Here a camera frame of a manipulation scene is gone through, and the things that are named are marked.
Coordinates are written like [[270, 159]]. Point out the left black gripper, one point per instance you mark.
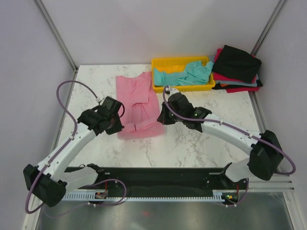
[[118, 128]]

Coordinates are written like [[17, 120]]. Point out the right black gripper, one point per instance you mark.
[[163, 118]]

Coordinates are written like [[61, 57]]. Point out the pink t shirt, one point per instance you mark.
[[141, 107]]

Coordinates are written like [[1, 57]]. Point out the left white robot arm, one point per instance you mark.
[[48, 180]]

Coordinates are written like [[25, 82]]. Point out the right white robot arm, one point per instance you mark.
[[261, 148]]

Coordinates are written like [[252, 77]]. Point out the teal t shirt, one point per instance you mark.
[[194, 73]]

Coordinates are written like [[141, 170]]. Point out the yellow plastic bin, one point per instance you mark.
[[177, 64]]

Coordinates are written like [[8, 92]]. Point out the black bottom t shirt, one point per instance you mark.
[[238, 85]]

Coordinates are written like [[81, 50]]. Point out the black folded t shirt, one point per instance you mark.
[[233, 63]]

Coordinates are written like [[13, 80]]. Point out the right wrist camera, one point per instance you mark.
[[169, 91]]

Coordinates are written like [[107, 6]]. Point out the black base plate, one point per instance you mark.
[[164, 182]]

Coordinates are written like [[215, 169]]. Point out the white cable duct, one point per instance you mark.
[[86, 195]]

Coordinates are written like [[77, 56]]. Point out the left aluminium post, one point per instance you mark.
[[53, 29]]

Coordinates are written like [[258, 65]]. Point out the aluminium post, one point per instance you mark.
[[53, 29], [268, 26]]

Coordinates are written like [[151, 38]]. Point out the right aluminium post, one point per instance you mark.
[[268, 26]]

